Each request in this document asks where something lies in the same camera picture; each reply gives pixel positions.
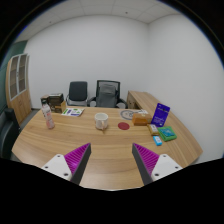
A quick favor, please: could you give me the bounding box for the wooden side desk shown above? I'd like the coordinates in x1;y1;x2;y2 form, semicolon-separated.
127;91;159;110

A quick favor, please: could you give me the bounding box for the black armchair at left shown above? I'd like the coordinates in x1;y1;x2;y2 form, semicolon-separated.
0;108;21;159

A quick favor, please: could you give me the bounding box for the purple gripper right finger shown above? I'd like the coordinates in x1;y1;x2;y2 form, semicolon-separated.
131;142;184;186

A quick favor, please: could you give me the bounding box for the purple standing card box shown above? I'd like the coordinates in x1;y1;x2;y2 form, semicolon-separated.
151;103;170;127

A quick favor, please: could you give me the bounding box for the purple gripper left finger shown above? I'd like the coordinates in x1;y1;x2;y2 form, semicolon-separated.
41;142;92;186

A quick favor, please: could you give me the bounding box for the wooden glass-door cabinet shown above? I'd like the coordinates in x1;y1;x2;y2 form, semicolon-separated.
5;54;31;124

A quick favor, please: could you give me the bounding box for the small yellow packet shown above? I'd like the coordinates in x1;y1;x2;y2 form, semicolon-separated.
147;124;159;136

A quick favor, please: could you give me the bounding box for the green flat box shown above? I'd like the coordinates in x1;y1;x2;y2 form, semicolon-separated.
158;126;177;141

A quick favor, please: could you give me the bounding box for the orange tissue box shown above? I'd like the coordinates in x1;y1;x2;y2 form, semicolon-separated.
132;113;152;126

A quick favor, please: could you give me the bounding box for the white green leaflet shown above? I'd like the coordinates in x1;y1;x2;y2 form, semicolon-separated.
63;108;83;117

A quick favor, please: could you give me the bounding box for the red round coaster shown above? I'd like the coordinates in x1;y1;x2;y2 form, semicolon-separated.
118;122;130;130

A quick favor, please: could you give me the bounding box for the grey mesh office chair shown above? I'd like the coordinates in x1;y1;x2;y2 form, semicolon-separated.
87;80;128;108

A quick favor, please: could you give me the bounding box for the small blue box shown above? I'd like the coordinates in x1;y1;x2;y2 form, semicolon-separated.
153;136;162;146

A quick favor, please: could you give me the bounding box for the clear plastic water bottle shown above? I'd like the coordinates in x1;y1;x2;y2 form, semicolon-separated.
42;100;55;129

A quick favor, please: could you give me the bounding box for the dark brown cardboard box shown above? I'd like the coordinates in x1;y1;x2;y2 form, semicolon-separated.
41;93;66;113

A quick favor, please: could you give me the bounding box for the white ceramic mug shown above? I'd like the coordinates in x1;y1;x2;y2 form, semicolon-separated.
95;113;108;130

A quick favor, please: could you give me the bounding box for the black office chair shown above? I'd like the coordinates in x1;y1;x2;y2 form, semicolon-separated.
66;81;88;106

